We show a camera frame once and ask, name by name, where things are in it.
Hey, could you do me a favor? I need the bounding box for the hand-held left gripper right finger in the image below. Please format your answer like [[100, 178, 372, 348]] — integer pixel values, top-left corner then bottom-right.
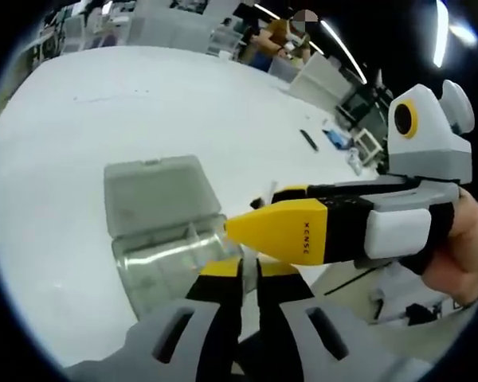
[[257, 259, 436, 382]]

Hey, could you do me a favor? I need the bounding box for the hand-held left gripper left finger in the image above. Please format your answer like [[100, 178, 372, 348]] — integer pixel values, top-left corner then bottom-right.
[[69, 257, 245, 382]]

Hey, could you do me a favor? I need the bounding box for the grey transparent guide fixture box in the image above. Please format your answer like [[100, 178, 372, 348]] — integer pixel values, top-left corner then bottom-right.
[[103, 154, 266, 319]]

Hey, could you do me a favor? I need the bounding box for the person's right hand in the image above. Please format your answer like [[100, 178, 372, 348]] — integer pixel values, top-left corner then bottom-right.
[[400, 185, 478, 308]]

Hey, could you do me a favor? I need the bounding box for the small white framed box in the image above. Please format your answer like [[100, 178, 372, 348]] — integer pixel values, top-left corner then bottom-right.
[[356, 127, 386, 165]]

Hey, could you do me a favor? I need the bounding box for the blue cloth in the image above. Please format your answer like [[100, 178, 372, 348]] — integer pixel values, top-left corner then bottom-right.
[[321, 127, 351, 150]]

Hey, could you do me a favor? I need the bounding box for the black pen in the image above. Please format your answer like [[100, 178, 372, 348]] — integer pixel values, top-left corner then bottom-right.
[[299, 128, 320, 152]]

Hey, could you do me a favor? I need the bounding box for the operator in white shirt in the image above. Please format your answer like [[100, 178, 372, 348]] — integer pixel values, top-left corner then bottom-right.
[[366, 260, 478, 329]]

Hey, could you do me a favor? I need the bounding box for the small black clip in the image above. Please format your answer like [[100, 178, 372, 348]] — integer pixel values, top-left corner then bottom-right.
[[405, 303, 444, 326]]

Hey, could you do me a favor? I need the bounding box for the stack of translucent bins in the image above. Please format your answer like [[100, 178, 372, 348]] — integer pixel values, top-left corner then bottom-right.
[[121, 0, 248, 51]]

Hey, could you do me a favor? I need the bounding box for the black cable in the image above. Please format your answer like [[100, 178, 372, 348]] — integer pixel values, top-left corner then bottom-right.
[[322, 260, 388, 296]]

